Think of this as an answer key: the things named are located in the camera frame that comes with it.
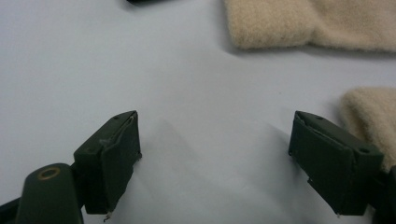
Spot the black glove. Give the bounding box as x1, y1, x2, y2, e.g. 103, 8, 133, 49
125, 0, 176, 6

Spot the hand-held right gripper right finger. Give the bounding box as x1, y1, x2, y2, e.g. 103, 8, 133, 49
288, 110, 385, 217

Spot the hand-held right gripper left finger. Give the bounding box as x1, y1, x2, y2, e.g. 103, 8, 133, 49
73, 110, 143, 222

